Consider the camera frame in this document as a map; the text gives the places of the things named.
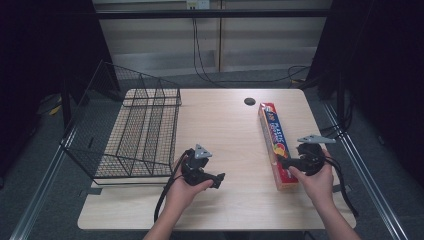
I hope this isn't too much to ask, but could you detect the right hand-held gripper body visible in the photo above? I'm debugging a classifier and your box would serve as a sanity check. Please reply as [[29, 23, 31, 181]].
[[296, 134, 337, 177]]

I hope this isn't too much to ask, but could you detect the right hand-held gripper cable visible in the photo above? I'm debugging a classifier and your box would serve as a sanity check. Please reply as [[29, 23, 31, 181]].
[[323, 155, 360, 218]]

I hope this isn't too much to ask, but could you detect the left hand-held gripper cable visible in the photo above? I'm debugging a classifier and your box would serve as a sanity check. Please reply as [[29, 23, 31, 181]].
[[153, 149, 194, 223]]

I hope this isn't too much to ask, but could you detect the black horizontal bar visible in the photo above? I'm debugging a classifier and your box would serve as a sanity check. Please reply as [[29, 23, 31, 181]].
[[94, 9, 332, 20]]

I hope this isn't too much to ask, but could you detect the white wall socket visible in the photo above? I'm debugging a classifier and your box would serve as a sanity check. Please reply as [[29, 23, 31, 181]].
[[186, 0, 211, 10]]

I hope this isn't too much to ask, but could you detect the long plastic wrap box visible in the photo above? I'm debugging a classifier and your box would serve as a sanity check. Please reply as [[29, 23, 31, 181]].
[[257, 101, 300, 191]]

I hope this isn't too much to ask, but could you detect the aluminium frame rail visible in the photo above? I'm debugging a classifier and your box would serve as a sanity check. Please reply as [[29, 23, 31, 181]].
[[9, 128, 78, 240], [321, 99, 410, 240]]

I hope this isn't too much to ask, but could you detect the black floor cable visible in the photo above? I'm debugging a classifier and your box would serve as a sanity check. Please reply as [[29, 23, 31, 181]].
[[191, 18, 313, 88]]

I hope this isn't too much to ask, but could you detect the person's right hand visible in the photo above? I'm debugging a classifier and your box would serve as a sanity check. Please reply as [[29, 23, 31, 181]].
[[288, 149, 336, 208]]

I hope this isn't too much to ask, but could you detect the black wire basket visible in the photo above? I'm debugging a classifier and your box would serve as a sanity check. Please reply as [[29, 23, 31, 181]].
[[60, 60, 183, 186]]

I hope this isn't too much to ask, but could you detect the hand-held gripper cable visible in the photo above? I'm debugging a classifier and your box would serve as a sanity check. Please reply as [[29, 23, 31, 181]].
[[153, 149, 194, 223], [323, 155, 360, 218]]

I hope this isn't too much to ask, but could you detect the dark curtain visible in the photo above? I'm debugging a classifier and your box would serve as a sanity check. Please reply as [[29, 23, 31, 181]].
[[306, 0, 424, 188], [0, 0, 121, 188]]

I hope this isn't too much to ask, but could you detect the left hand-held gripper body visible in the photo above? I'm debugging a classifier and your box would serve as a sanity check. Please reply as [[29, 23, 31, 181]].
[[180, 143, 214, 187]]

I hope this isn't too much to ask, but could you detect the person's left hand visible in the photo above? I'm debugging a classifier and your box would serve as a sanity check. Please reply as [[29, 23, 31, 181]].
[[165, 165, 215, 214]]

